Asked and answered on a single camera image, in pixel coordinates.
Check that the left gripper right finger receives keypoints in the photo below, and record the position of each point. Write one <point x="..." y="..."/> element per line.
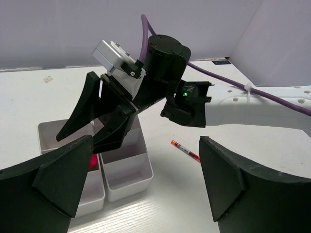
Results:
<point x="247" y="197"/>

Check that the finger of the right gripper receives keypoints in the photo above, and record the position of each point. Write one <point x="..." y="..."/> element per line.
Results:
<point x="116" y="125"/>
<point x="86" y="109"/>

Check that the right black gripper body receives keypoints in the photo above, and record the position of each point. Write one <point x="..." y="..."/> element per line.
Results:
<point x="113" y="94"/>

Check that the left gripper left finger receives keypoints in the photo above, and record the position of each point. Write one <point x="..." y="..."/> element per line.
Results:
<point x="22" y="208"/>

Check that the pink black highlighter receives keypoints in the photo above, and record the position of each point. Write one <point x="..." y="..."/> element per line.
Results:
<point x="94" y="164"/>

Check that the red pen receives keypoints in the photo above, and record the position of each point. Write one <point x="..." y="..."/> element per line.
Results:
<point x="186" y="151"/>

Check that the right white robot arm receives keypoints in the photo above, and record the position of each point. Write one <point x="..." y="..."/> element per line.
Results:
<point x="130" y="87"/>

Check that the small white scrap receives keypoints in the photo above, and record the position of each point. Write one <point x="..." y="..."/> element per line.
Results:
<point x="47" y="79"/>

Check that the left white organizer bin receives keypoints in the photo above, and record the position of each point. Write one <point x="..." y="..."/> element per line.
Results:
<point x="65" y="179"/>

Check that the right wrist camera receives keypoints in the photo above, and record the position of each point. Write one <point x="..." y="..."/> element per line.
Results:
<point x="111" y="56"/>

